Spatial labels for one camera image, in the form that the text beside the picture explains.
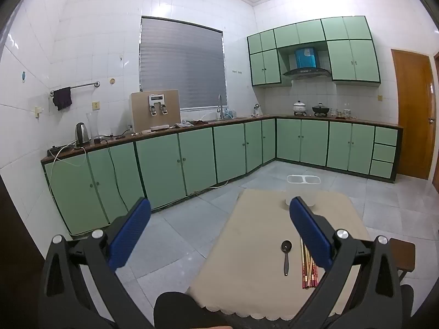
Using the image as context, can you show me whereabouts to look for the green wall cabinets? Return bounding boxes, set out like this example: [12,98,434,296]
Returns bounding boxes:
[247,16,382,87]

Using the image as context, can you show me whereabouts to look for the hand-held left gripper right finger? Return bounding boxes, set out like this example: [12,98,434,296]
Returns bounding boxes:
[289,196,403,329]

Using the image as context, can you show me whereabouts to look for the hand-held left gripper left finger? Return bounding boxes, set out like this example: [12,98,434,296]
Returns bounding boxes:
[39,197,153,329]

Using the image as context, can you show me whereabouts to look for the steel electric kettle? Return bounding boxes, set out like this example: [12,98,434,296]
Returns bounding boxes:
[75,122,91,148]

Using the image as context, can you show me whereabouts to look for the person's right leg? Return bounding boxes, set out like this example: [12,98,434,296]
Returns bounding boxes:
[399,284,414,329]

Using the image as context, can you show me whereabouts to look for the blue range hood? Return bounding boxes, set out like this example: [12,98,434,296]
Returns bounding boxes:
[282,47,332,78]

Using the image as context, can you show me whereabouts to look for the metal towel bar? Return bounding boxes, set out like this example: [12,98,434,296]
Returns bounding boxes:
[50,81,101,97]

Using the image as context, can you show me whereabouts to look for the white plastic utensil holder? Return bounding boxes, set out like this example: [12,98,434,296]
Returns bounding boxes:
[286,175,321,208]

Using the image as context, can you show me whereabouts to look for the grey window blind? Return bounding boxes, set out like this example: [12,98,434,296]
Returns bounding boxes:
[139,16,227,110]

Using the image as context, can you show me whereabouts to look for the brown wooden stool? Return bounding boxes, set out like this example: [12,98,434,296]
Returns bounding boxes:
[389,238,416,282]

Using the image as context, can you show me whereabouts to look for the dark hanging towel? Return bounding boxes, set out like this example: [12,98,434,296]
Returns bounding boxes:
[52,87,73,111]

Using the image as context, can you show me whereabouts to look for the brown wooden door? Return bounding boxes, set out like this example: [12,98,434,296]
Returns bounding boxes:
[391,49,437,180]

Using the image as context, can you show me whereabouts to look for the brown cardboard box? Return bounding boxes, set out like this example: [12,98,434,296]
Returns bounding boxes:
[130,90,181,134]

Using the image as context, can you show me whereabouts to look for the black spoon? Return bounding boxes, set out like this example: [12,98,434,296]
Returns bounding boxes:
[281,240,293,276]

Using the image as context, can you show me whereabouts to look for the person's leg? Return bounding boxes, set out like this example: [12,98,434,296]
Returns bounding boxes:
[399,284,414,329]
[154,291,227,329]

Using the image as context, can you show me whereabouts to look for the bundle of chopsticks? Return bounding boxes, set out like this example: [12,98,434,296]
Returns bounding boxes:
[300,236,319,289]

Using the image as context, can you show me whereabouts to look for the person's left leg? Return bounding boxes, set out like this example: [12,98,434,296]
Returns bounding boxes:
[154,291,227,329]

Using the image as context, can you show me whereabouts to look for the green base cabinets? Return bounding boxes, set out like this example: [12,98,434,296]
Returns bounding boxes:
[41,115,403,237]

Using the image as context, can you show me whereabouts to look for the clear glass vase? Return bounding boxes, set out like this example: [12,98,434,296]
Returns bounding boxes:
[86,112,101,141]

